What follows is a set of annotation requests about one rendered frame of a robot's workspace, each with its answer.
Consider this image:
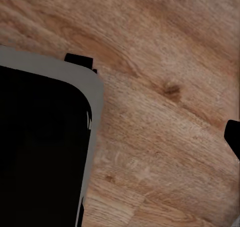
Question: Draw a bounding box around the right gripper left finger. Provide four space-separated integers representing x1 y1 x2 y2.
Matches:
0 120 26 180

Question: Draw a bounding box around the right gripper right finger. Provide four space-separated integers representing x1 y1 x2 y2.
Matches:
224 119 240 160

